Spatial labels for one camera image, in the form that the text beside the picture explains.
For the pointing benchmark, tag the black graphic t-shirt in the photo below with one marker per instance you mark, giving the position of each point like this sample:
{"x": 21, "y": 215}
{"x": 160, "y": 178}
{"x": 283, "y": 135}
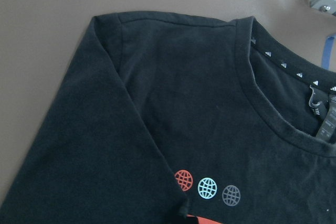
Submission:
{"x": 171, "y": 118}

